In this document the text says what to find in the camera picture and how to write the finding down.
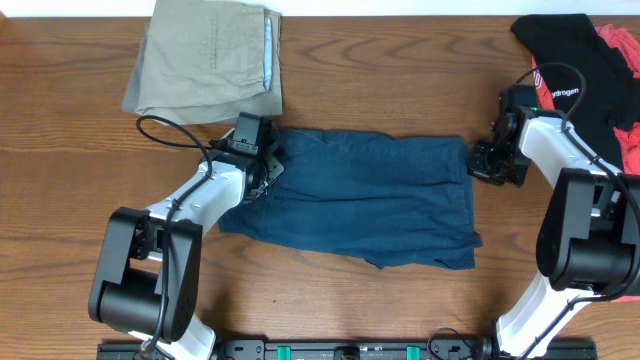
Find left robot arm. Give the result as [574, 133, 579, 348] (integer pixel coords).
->
[88, 127, 282, 359]

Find folded khaki shorts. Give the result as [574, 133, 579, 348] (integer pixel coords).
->
[121, 0, 283, 125]

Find red t-shirt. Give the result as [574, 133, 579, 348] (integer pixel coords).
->
[531, 23, 640, 303]

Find navy blue shorts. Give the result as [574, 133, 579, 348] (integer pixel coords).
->
[218, 129, 482, 270]

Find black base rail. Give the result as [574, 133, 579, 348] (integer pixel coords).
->
[96, 336, 599, 360]

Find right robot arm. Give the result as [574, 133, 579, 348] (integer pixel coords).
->
[468, 84, 639, 359]

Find black t-shirt with print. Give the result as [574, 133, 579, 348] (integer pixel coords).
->
[511, 14, 639, 168]

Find right black cable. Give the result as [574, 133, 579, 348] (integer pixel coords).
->
[514, 61, 640, 359]

